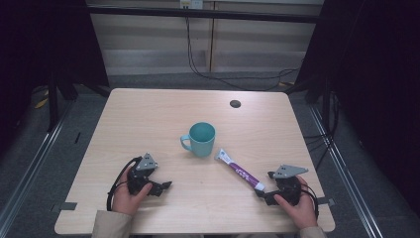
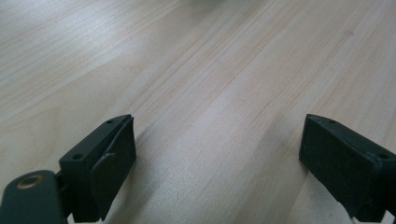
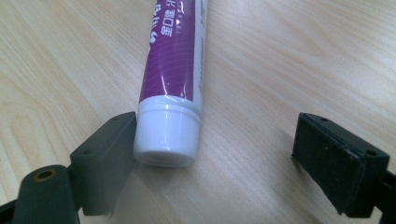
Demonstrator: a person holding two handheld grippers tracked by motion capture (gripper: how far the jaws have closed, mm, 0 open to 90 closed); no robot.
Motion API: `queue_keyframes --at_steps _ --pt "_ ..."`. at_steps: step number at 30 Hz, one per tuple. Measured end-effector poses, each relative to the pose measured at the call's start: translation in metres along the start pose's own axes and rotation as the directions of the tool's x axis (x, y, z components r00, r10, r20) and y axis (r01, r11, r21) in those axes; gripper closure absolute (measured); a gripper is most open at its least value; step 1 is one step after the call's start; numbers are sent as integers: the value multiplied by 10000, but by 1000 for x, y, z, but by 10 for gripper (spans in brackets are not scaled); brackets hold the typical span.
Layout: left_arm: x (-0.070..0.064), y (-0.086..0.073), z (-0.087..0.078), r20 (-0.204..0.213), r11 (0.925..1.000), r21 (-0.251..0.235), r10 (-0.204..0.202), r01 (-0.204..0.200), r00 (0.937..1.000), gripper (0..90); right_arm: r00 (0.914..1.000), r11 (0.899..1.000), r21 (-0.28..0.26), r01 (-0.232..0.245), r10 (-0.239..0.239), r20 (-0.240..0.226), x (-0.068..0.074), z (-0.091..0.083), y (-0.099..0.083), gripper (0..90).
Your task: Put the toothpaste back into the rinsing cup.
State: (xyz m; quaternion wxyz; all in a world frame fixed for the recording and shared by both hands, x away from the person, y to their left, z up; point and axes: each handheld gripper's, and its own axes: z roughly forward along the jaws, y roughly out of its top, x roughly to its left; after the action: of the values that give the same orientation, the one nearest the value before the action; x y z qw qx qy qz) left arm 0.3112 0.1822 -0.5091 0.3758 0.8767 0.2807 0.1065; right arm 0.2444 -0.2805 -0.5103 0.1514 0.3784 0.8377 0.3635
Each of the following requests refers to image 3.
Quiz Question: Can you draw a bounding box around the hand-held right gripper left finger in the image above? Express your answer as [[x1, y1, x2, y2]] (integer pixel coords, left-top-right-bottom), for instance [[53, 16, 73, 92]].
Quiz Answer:
[[69, 111, 138, 217]]

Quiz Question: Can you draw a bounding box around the purple and white toothpaste tube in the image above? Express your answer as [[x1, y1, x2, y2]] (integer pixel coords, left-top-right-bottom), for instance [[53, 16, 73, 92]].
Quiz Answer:
[[133, 0, 209, 168]]

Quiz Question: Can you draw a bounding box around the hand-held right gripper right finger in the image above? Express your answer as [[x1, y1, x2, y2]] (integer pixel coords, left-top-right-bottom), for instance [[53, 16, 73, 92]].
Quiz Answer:
[[290, 112, 390, 218]]

